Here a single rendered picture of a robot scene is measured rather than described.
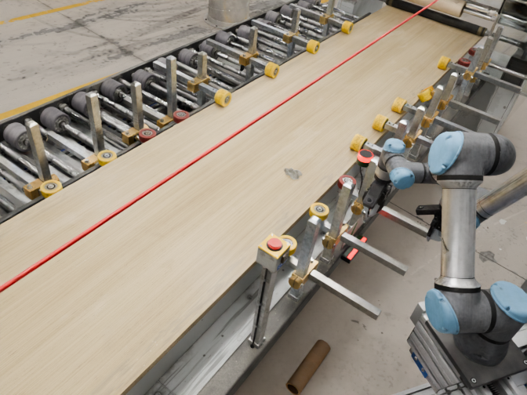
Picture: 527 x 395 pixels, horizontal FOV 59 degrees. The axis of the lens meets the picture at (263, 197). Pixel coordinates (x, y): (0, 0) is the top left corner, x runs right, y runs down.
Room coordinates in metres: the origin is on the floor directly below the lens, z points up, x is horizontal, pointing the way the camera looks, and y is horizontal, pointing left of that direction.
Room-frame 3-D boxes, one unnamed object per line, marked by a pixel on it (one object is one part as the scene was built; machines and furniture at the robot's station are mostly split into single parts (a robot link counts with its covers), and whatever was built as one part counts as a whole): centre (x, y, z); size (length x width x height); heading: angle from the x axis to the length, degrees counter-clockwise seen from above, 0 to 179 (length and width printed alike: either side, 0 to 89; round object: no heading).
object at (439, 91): (2.22, -0.81, 0.91); 0.03 x 0.03 x 0.48; 60
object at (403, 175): (1.33, -0.48, 1.23); 0.11 x 0.11 x 0.08; 11
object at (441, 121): (2.22, -0.88, 0.95); 0.50 x 0.04 x 0.04; 60
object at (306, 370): (1.21, -0.35, 0.04); 0.30 x 0.08 x 0.08; 150
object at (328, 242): (1.37, -0.32, 0.83); 0.13 x 0.06 x 0.05; 150
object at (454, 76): (2.43, -0.93, 0.89); 0.03 x 0.03 x 0.48; 60
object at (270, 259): (0.91, -0.05, 1.18); 0.07 x 0.07 x 0.08; 60
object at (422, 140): (2.00, -0.76, 0.95); 0.50 x 0.04 x 0.04; 60
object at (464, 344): (0.81, -0.70, 1.09); 0.15 x 0.15 x 0.10
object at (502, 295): (0.81, -0.69, 1.21); 0.13 x 0.12 x 0.14; 101
